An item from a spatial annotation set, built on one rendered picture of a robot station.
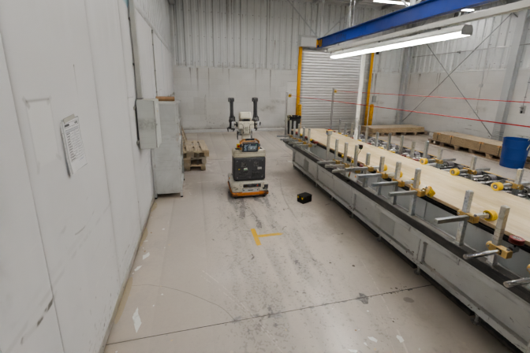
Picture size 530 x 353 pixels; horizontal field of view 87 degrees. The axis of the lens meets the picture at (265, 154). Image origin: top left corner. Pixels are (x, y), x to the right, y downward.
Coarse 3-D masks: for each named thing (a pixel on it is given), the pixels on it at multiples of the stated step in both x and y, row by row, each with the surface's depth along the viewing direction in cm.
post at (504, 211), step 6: (504, 210) 180; (498, 216) 183; (504, 216) 180; (498, 222) 183; (504, 222) 181; (498, 228) 184; (504, 228) 183; (498, 234) 184; (492, 240) 188; (498, 240) 184; (492, 258) 188
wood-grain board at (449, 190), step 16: (320, 128) 635; (352, 144) 471; (368, 144) 474; (400, 160) 376; (432, 176) 309; (448, 176) 311; (448, 192) 264; (464, 192) 265; (480, 192) 266; (496, 192) 266; (480, 208) 231; (496, 208) 231; (512, 208) 232; (528, 208) 233; (512, 224) 205; (528, 224) 205; (528, 240) 183
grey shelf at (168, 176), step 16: (160, 112) 427; (176, 112) 432; (176, 128) 524; (160, 144) 438; (176, 144) 444; (160, 160) 444; (176, 160) 450; (160, 176) 451; (176, 176) 457; (160, 192) 457; (176, 192) 463
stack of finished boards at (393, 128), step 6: (372, 126) 1106; (378, 126) 1109; (384, 126) 1112; (390, 126) 1116; (396, 126) 1119; (402, 126) 1122; (408, 126) 1125; (414, 126) 1129; (420, 126) 1132; (372, 132) 1057
